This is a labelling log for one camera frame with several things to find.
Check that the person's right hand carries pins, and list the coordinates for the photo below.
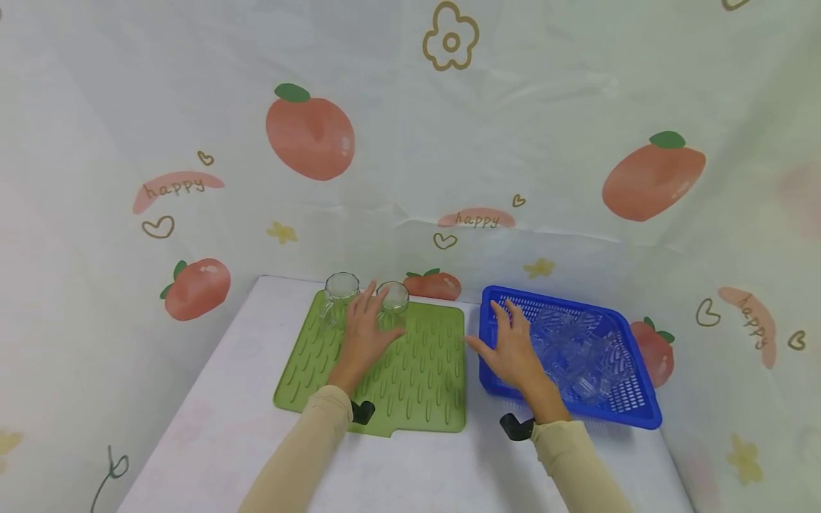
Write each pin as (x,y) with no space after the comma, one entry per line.
(516,360)

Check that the person's left hand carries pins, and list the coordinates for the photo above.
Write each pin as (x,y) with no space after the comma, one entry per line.
(362,349)

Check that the person's left thumb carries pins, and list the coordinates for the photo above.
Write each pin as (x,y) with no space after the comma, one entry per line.
(394,336)

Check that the person's left fingers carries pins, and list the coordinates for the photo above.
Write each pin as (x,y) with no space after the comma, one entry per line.
(353,317)

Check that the person's left index finger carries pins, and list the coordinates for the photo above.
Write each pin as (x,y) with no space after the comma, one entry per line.
(370,303)

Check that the person's right fingers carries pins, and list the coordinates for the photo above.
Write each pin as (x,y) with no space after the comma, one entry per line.
(533,340)

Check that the person's right index finger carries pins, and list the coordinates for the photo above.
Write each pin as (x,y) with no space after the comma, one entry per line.
(498,319)

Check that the person's right thumb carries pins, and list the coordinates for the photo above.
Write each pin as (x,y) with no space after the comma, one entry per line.
(480,348)

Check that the person's right middle finger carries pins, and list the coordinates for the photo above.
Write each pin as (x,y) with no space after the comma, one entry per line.
(515,317)

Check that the person's left forearm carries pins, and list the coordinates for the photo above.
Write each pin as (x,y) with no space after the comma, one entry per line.
(298,456)

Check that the person's right forearm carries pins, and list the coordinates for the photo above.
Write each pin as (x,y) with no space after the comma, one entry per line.
(577,463)

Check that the clear glass cup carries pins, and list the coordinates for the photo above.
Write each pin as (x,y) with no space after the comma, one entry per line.
(394,299)
(340,291)

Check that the pile of clear glass cups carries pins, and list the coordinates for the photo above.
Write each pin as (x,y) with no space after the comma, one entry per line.
(577,349)

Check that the green ribbed drying mat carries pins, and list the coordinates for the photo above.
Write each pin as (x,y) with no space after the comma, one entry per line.
(423,377)

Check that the black wrist band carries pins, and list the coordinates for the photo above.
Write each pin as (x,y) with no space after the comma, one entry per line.
(516,427)
(363,412)

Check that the blue plastic basket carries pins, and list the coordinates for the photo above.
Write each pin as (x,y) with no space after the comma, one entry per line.
(632,399)

